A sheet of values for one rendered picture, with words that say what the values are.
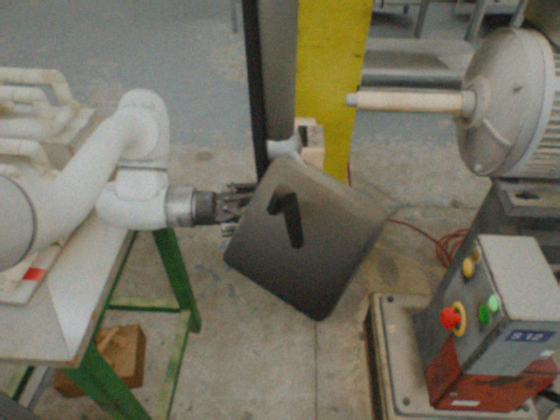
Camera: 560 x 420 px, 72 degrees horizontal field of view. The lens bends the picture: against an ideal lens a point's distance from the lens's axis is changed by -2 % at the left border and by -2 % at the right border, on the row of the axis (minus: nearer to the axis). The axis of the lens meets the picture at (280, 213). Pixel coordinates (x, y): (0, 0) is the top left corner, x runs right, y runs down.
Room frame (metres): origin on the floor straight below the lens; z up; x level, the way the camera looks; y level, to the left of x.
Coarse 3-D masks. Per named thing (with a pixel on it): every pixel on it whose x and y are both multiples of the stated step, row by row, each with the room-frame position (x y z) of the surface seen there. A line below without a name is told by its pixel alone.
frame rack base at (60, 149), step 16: (0, 112) 0.83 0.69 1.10; (16, 112) 0.83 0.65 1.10; (32, 112) 0.83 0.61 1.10; (80, 112) 0.83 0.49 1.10; (96, 112) 0.84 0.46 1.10; (0, 128) 0.76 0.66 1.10; (16, 128) 0.76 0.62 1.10; (32, 128) 0.76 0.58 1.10; (64, 128) 0.76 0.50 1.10; (80, 128) 0.76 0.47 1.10; (48, 144) 0.70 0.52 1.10; (64, 144) 0.70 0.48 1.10; (80, 144) 0.74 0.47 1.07; (0, 160) 0.72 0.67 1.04; (16, 160) 0.72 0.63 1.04; (64, 160) 0.70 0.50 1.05
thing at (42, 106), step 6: (36, 102) 0.73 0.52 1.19; (42, 102) 0.73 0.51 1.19; (48, 102) 0.75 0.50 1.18; (36, 108) 0.73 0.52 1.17; (42, 108) 0.73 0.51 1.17; (48, 108) 0.74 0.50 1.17; (42, 114) 0.73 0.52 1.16; (48, 114) 0.73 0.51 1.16; (54, 114) 0.75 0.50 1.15; (42, 120) 0.73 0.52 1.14; (48, 120) 0.73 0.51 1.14; (54, 120) 0.74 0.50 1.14; (48, 126) 0.73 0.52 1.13; (48, 132) 0.73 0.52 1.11; (54, 132) 0.73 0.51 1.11; (60, 132) 0.74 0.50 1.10
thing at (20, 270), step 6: (36, 252) 0.50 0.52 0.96; (30, 258) 0.49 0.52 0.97; (18, 264) 0.46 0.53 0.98; (24, 264) 0.47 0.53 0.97; (30, 264) 0.48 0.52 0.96; (12, 270) 0.45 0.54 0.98; (18, 270) 0.45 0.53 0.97; (24, 270) 0.46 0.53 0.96; (12, 276) 0.44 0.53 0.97; (18, 276) 0.44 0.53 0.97; (6, 282) 0.42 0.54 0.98; (12, 282) 0.42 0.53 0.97; (18, 282) 0.43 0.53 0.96; (0, 288) 0.41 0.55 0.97; (6, 288) 0.41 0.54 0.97; (12, 288) 0.42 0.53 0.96
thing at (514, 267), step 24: (480, 240) 0.41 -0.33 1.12; (504, 240) 0.41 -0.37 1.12; (528, 240) 0.41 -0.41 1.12; (480, 264) 0.37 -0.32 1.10; (504, 264) 0.36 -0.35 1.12; (528, 264) 0.36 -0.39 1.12; (456, 288) 0.39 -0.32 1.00; (480, 288) 0.34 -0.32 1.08; (504, 288) 0.31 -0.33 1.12; (528, 288) 0.31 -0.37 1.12; (552, 288) 0.31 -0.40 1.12; (456, 312) 0.36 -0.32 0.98; (504, 312) 0.28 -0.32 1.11; (528, 312) 0.27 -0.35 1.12; (552, 312) 0.27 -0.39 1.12; (456, 336) 0.32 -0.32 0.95; (480, 336) 0.28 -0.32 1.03; (504, 336) 0.26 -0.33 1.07; (528, 336) 0.26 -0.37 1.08; (552, 336) 0.26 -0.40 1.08; (480, 360) 0.26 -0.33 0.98; (504, 360) 0.26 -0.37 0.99; (528, 360) 0.26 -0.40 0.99
